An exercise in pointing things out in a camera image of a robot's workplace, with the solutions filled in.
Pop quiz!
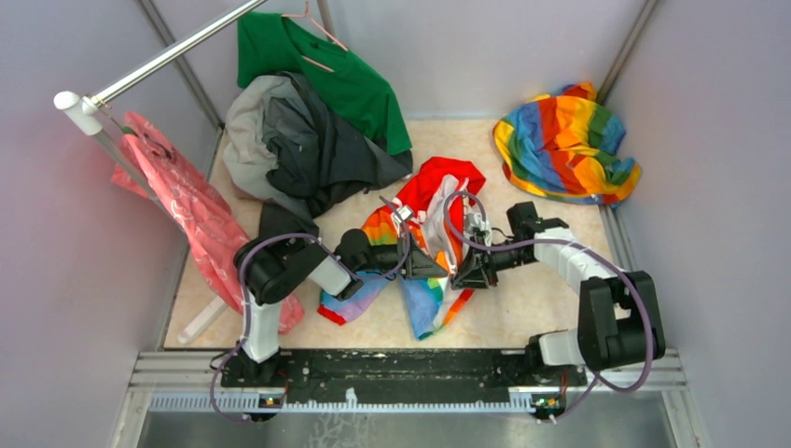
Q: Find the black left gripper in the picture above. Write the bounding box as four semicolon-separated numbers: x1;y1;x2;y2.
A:
355;231;449;280

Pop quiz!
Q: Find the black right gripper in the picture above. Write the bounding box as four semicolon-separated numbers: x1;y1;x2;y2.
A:
450;235;535;290

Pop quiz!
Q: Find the red white cartoon jacket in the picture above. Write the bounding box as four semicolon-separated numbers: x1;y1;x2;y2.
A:
317;157;486;340

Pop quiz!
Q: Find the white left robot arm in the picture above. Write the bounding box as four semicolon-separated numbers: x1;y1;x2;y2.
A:
234;229;448;386

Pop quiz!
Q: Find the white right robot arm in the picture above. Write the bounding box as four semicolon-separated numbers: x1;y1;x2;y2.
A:
451;202;666;385

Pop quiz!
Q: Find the dark grey jacket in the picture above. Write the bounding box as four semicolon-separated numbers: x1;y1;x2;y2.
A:
222;72;413;231

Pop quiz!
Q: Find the rainbow striped garment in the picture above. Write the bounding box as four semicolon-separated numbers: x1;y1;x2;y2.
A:
492;82;642;207

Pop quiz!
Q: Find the green t-shirt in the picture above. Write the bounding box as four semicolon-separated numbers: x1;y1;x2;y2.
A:
237;11;412;155

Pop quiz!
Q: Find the pink clothes hanger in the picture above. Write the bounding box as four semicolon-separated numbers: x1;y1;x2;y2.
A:
281;0;349;74

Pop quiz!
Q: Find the pink patterned garment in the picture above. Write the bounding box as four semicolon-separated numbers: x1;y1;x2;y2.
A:
111;111;307;335

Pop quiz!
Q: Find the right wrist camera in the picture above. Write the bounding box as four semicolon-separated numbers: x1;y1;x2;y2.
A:
464;212;493;241

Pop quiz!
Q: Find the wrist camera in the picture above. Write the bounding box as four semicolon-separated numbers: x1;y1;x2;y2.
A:
464;212;493;241
391;205;414;228

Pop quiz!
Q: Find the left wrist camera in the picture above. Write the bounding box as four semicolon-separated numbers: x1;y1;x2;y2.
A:
391;205;414;228

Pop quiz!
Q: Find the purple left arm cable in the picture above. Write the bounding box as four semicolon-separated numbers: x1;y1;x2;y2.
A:
210;196;414;425

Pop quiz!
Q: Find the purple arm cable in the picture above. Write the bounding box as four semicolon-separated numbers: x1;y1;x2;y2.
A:
210;196;414;425
441;189;655;424

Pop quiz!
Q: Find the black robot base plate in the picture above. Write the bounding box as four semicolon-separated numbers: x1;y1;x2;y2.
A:
220;348;588;404

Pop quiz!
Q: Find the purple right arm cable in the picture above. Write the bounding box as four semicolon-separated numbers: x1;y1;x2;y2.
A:
441;189;655;424

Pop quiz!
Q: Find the aluminium frame rail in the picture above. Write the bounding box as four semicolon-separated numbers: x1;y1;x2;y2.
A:
111;201;710;447

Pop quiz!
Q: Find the silver clothes rail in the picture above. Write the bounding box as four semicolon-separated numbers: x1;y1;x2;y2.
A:
53;1;264;204

